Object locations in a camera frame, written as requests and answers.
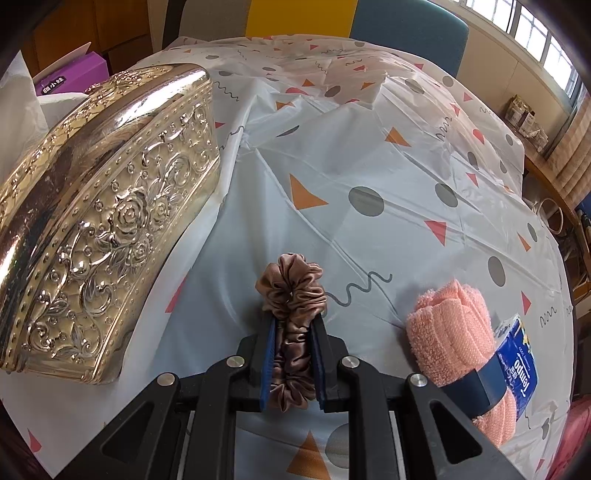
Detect purple cardboard box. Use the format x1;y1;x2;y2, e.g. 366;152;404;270
32;41;109;97

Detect pink cloth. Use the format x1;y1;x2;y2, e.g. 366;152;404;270
549;397;591;480

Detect pink towel with navy band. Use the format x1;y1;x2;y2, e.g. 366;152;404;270
406;278;518;448

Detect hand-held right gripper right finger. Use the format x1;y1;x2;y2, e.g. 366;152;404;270
310;318;529;480

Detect blue chair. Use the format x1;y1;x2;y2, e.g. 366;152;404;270
351;0;469;77

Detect patterned plastic tablecloth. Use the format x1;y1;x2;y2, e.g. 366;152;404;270
0;34;575;480

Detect small boxes on desk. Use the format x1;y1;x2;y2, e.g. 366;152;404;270
505;95;550;151

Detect blue tissue packet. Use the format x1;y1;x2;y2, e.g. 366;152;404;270
492;314;541;421

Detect brown satin scrunchie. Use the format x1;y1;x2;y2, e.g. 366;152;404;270
255;252;328;411

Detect white tissue paper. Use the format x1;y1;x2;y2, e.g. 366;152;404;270
0;51;88;185

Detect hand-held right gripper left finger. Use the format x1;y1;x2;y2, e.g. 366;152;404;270
58;318;278;480

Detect window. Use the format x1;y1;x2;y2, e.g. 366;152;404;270
464;0;587;97

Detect beige curtain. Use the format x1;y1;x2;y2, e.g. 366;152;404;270
547;97;591;208

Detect wooden cabinet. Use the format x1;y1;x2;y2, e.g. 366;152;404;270
18;0;181;77

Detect grey chair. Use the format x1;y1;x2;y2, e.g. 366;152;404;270
161;0;252;49

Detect wooden desk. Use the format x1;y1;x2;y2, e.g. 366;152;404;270
522;148;583;222

